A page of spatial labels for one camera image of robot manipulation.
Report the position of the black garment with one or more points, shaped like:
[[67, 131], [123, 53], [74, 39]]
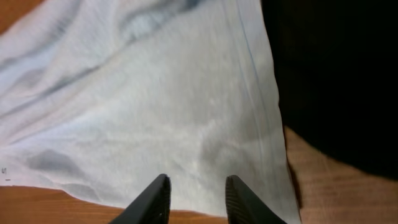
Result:
[[336, 70]]

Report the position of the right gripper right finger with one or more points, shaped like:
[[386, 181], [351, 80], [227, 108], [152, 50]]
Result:
[[243, 206]]

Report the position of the light blue printed t-shirt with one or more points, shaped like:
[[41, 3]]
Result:
[[100, 97]]

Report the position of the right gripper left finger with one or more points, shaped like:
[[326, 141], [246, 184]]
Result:
[[152, 206]]

